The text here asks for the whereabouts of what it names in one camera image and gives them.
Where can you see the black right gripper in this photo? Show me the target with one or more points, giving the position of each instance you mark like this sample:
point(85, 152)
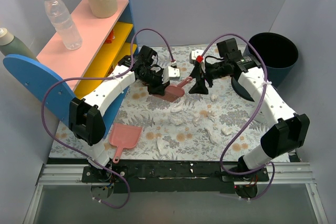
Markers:
point(200, 76)

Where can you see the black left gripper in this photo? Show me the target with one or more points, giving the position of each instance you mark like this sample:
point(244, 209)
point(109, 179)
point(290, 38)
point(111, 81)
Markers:
point(156, 83)

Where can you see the pink hand brush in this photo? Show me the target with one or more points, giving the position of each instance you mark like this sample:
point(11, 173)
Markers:
point(174, 91)

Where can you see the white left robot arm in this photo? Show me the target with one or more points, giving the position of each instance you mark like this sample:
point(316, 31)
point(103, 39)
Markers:
point(86, 115)

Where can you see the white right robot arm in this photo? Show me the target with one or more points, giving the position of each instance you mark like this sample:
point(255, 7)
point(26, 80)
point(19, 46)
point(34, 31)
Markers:
point(287, 129)

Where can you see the floral table mat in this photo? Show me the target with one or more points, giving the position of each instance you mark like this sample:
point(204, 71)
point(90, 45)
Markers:
point(187, 142)

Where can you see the pink dustpan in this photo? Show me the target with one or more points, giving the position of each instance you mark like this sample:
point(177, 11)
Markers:
point(124, 137)

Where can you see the orange item in shelf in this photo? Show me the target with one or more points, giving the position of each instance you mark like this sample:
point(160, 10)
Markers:
point(109, 39)

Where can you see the dark blue trash bin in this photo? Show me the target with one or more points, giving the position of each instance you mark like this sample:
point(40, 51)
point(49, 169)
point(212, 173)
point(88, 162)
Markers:
point(278, 53)

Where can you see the blue pink yellow shelf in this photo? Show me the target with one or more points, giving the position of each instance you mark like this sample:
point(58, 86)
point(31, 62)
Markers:
point(93, 59)

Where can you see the clear plastic water bottle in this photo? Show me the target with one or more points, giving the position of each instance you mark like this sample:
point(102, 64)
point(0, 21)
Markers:
point(63, 24)

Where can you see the green metal bottle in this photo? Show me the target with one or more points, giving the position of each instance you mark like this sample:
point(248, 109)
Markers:
point(12, 45)

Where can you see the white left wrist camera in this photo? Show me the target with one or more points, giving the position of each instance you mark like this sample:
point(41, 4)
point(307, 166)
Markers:
point(171, 72)

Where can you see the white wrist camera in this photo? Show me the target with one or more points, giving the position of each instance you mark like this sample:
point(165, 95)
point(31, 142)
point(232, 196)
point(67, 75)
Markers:
point(171, 72)
point(196, 56)

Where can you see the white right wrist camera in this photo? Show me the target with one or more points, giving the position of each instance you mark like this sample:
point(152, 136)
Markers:
point(196, 56)

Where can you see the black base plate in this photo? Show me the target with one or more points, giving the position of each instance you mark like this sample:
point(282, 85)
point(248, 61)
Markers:
point(169, 176)

